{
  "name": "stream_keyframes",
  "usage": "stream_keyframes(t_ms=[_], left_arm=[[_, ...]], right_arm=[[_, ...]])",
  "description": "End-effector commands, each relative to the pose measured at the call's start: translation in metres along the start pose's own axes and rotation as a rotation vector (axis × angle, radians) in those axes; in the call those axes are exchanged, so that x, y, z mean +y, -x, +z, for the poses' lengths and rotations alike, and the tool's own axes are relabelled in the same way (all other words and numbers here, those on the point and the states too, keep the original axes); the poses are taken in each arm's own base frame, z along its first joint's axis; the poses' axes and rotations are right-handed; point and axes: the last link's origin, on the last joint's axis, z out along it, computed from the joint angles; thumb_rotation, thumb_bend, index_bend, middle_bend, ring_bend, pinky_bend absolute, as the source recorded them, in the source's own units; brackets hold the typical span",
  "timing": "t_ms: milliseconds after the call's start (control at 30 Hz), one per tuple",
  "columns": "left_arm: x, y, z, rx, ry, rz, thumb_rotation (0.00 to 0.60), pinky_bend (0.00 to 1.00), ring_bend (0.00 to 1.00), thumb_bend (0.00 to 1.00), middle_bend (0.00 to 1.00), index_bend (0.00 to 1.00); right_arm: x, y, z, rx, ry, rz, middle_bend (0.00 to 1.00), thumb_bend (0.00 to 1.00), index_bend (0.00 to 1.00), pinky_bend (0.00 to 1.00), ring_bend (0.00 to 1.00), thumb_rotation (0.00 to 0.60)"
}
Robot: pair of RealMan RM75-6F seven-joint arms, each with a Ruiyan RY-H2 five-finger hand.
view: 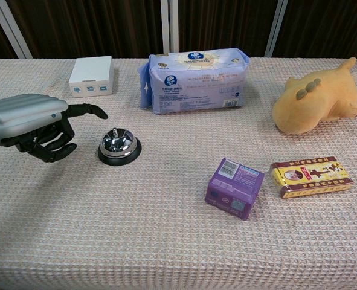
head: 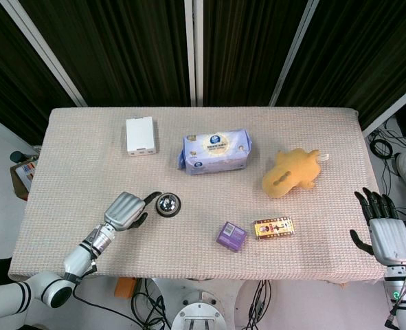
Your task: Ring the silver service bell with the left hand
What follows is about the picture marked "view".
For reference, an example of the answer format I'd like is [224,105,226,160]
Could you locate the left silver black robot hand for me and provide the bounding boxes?
[0,93,109,163]

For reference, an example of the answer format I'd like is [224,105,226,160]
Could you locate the chrome desk bell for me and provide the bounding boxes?
[97,127,143,166]

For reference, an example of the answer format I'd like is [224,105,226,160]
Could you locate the white cardboard box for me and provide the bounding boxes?
[68,56,114,98]

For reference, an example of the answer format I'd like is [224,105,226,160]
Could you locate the beige waffle tablecloth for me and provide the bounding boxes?
[0,56,357,290]

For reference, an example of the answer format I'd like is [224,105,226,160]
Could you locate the lavender tissue pack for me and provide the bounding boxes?
[137,47,251,115]

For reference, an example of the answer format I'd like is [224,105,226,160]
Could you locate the purple small box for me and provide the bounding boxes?
[204,157,266,221]

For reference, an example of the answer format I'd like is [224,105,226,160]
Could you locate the yellow red printed box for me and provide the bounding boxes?
[268,156,355,199]

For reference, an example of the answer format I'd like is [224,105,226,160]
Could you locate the yellow plush dinosaur toy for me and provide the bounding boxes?
[271,56,357,135]

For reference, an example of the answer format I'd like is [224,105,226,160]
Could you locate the grey metal frame post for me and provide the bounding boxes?
[0,0,33,59]
[170,0,179,54]
[160,0,170,54]
[264,0,289,57]

